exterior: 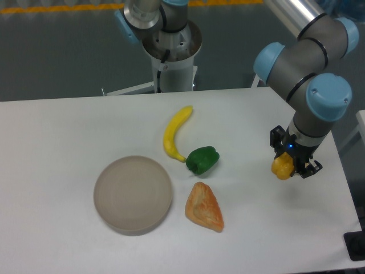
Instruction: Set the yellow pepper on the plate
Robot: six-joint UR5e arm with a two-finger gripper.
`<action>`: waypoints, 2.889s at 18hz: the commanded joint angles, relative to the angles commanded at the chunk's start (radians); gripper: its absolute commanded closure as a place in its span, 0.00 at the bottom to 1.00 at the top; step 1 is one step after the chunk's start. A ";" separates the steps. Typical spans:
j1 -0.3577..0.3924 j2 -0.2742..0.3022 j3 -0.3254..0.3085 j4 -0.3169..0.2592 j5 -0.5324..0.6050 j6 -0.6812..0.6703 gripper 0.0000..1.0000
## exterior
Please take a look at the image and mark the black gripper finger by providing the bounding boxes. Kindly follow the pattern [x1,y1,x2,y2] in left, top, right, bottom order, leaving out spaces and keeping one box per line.
[270,126,285,156]
[296,160,323,179]

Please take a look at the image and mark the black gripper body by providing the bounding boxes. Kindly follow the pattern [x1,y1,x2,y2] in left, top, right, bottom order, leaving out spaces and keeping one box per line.
[282,134,319,172]

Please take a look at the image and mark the yellow pepper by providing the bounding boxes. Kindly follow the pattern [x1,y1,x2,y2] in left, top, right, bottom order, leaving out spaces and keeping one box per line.
[271,152,294,180]

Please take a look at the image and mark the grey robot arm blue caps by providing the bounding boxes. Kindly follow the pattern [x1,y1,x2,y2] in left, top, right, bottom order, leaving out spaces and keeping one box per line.
[115,1,359,180]

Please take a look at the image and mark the green pepper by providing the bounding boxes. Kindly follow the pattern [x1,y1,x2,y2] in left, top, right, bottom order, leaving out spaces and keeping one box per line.
[185,146,220,175]

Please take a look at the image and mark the beige round plate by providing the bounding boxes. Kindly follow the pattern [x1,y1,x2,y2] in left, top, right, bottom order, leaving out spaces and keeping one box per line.
[94,156,173,236]

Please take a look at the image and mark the black clamp at table edge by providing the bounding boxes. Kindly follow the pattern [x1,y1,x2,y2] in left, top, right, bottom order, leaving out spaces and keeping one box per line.
[343,231,365,261]

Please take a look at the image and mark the orange pastry turnover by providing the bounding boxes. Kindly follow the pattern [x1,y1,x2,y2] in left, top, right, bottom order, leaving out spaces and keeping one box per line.
[185,182,224,233]

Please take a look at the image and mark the yellow banana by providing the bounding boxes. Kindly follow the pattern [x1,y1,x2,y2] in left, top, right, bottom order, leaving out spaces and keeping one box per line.
[163,105,193,163]

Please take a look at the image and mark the yellow floor tape line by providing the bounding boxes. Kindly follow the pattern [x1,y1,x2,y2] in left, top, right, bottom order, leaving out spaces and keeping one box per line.
[1,1,263,15]

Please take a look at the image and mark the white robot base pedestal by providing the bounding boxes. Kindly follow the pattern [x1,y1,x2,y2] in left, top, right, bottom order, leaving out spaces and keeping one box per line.
[105,21,202,96]

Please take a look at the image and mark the black cable on pedestal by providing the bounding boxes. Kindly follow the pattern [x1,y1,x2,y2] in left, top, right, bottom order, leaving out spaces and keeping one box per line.
[156,49,171,94]

